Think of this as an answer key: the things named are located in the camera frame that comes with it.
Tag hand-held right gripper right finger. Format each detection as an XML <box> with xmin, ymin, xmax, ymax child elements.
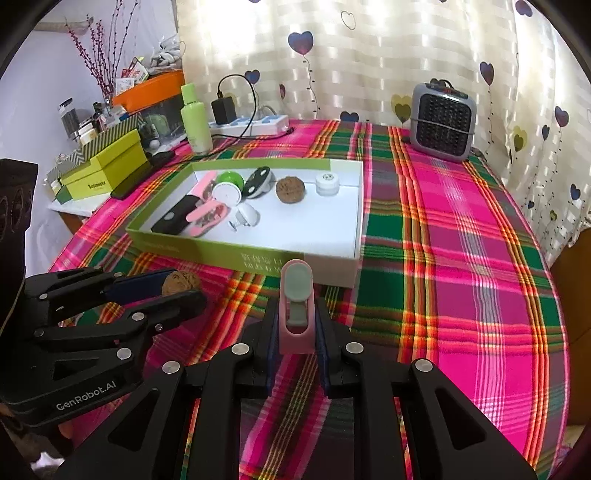
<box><xmin>314</xmin><ymin>298</ymin><xmax>539</xmax><ymax>480</ymax></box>

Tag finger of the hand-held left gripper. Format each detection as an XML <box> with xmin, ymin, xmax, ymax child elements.
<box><xmin>18</xmin><ymin>290</ymin><xmax>208</xmax><ymax>398</ymax></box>
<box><xmin>23</xmin><ymin>267</ymin><xmax>172</xmax><ymax>324</ymax></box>

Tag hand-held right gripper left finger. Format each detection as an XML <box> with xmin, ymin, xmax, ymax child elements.
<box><xmin>55</xmin><ymin>302</ymin><xmax>282</xmax><ymax>480</ymax></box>

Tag brown walnut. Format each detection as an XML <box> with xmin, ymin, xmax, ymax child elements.
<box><xmin>276</xmin><ymin>176</ymin><xmax>308</xmax><ymax>203</ymax></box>
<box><xmin>161</xmin><ymin>271</ymin><xmax>201</xmax><ymax>296</ymax></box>

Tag black rectangular device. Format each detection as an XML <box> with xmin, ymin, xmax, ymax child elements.
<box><xmin>151</xmin><ymin>195</ymin><xmax>200</xmax><ymax>235</ymax></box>

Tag pink clip with teal pad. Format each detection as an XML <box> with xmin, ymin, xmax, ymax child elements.
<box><xmin>278</xmin><ymin>259</ymin><xmax>319</xmax><ymax>355</ymax></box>

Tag plain pink clip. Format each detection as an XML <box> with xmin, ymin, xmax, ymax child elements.
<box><xmin>185</xmin><ymin>200</ymin><xmax>230</xmax><ymax>237</ymax></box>

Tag green white round device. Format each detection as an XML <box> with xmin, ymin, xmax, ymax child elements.
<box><xmin>210</xmin><ymin>171</ymin><xmax>245</xmax><ymax>205</ymax></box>

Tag grey mushroom-shaped device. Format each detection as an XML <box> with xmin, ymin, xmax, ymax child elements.
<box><xmin>226</xmin><ymin>203</ymin><xmax>259</xmax><ymax>232</ymax></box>

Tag green white cardboard box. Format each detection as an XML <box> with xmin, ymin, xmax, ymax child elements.
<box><xmin>126</xmin><ymin>159</ymin><xmax>365</xmax><ymax>288</ymax></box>

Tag black oval device white dots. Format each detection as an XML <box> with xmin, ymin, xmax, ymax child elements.
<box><xmin>242</xmin><ymin>166</ymin><xmax>276</xmax><ymax>199</ymax></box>

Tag small white jar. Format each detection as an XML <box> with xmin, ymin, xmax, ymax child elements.
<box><xmin>315</xmin><ymin>172</ymin><xmax>340</xmax><ymax>197</ymax></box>

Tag white side table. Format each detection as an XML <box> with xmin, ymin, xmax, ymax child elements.
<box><xmin>48</xmin><ymin>198</ymin><xmax>109</xmax><ymax>217</ymax></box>

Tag black phone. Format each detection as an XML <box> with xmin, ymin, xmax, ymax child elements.
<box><xmin>111</xmin><ymin>151</ymin><xmax>176</xmax><ymax>200</ymax></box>

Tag yellow-green shoebox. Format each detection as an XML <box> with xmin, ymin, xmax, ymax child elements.
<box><xmin>60</xmin><ymin>129</ymin><xmax>155</xmax><ymax>199</ymax></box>

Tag zigzag patterned box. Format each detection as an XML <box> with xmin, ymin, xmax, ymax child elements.
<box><xmin>46</xmin><ymin>113</ymin><xmax>146</xmax><ymax>183</ymax></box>

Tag dark clear storage box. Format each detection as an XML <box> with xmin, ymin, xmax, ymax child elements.
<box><xmin>139</xmin><ymin>108</ymin><xmax>188</xmax><ymax>148</ymax></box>

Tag light green bottle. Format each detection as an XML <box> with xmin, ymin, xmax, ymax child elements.
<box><xmin>180</xmin><ymin>83</ymin><xmax>214</xmax><ymax>155</ymax></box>

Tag dark glass jar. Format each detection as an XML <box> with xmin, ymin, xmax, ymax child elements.
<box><xmin>58</xmin><ymin>98</ymin><xmax>83</xmax><ymax>139</ymax></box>

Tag pink green plaid tablecloth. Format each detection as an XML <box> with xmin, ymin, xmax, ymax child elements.
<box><xmin>48</xmin><ymin>117</ymin><xmax>571</xmax><ymax>480</ymax></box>

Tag black charger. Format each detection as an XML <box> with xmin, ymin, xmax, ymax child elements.
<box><xmin>211</xmin><ymin>95</ymin><xmax>237</xmax><ymax>125</ymax></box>

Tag orange plastic bin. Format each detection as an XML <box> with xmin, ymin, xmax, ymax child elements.
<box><xmin>112</xmin><ymin>69</ymin><xmax>185</xmax><ymax>114</ymax></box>

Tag white blue power strip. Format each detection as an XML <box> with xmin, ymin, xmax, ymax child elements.
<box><xmin>208</xmin><ymin>114</ymin><xmax>290</xmax><ymax>138</ymax></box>

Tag purple decorative branches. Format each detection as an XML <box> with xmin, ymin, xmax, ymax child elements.
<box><xmin>65</xmin><ymin>0</ymin><xmax>139</xmax><ymax>100</ymax></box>

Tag red white packets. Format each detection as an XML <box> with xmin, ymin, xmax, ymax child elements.
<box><xmin>121</xmin><ymin>58</ymin><xmax>151</xmax><ymax>90</ymax></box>

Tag white crumpled bag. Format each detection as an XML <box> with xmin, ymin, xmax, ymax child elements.
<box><xmin>150</xmin><ymin>34</ymin><xmax>185</xmax><ymax>72</ymax></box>

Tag grey space heater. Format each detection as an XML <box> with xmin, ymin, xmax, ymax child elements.
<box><xmin>409</xmin><ymin>78</ymin><xmax>478</xmax><ymax>162</ymax></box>

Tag heart-print curtain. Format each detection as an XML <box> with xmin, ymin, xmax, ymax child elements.
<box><xmin>178</xmin><ymin>0</ymin><xmax>591</xmax><ymax>259</ymax></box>

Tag black charger cable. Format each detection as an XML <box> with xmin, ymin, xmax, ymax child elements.
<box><xmin>217</xmin><ymin>74</ymin><xmax>296</xmax><ymax>137</ymax></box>

